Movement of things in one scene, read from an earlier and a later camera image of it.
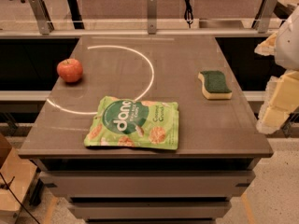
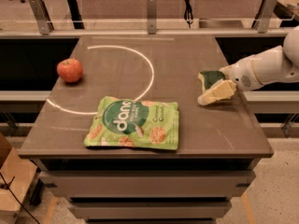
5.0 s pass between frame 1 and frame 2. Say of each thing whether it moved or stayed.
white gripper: moved
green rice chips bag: stayed
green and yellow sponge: stayed
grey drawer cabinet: stayed
